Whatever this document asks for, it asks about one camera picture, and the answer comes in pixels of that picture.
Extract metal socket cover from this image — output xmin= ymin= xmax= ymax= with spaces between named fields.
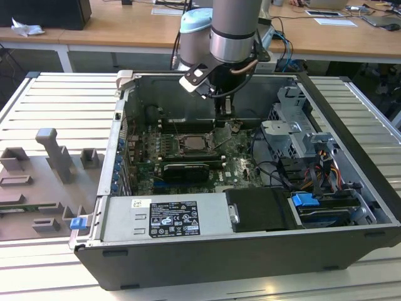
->
xmin=209 ymin=123 xmax=234 ymax=149

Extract silver CPU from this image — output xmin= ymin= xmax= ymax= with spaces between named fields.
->
xmin=183 ymin=137 xmax=205 ymax=151

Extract black RAM slot row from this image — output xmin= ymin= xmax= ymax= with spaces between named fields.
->
xmin=160 ymin=120 xmax=217 ymax=133
xmin=162 ymin=154 xmax=227 ymax=163

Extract CPU socket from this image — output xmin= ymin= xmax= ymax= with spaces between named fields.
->
xmin=177 ymin=134 xmax=217 ymax=157

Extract small white box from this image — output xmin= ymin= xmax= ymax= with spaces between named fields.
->
xmin=258 ymin=60 xmax=278 ymax=73

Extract pale blue teach pendant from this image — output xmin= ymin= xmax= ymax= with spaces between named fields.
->
xmin=258 ymin=18 xmax=276 ymax=60

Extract metal drive cage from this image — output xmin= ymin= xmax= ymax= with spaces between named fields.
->
xmin=259 ymin=85 xmax=343 ymax=164

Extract green motherboard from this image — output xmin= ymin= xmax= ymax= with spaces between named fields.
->
xmin=125 ymin=120 xmax=267 ymax=195

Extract black graphics card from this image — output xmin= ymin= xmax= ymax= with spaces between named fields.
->
xmin=162 ymin=162 xmax=210 ymax=184

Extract black plastic shroud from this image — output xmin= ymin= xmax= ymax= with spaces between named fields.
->
xmin=225 ymin=187 xmax=297 ymax=233

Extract flat tablet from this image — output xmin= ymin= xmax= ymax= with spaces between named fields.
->
xmin=305 ymin=9 xmax=343 ymax=18

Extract blue disk carrier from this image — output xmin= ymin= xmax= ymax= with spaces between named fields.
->
xmin=290 ymin=191 xmax=321 ymax=208

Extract white paper sheet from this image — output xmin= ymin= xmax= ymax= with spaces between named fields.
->
xmin=313 ymin=17 xmax=358 ymax=28

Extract silver power supply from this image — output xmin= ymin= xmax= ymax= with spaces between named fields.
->
xmin=102 ymin=193 xmax=235 ymax=243

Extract black open PC case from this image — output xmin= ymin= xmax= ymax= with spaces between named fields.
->
xmin=69 ymin=69 xmax=401 ymax=291

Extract grey laptop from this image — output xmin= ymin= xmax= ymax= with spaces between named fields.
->
xmin=362 ymin=14 xmax=401 ymax=31

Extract black box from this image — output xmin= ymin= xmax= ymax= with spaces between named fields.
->
xmin=0 ymin=0 xmax=93 ymax=31

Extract crumpled white paper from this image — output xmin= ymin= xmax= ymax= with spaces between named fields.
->
xmin=11 ymin=17 xmax=45 ymax=38

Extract grey parts rack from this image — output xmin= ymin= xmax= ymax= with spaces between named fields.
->
xmin=0 ymin=127 xmax=106 ymax=242

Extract green RAM stick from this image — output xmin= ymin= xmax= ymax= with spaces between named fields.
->
xmin=0 ymin=203 xmax=59 ymax=212

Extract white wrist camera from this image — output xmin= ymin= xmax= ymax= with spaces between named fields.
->
xmin=179 ymin=62 xmax=211 ymax=100

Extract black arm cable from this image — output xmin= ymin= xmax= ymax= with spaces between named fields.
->
xmin=170 ymin=30 xmax=183 ymax=70

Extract blue cable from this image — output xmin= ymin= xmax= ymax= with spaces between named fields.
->
xmin=274 ymin=29 xmax=294 ymax=73

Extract black looped cable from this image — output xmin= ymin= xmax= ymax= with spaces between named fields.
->
xmin=249 ymin=127 xmax=294 ymax=189

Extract red yellow black wires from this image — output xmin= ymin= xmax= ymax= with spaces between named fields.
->
xmin=308 ymin=149 xmax=343 ymax=196

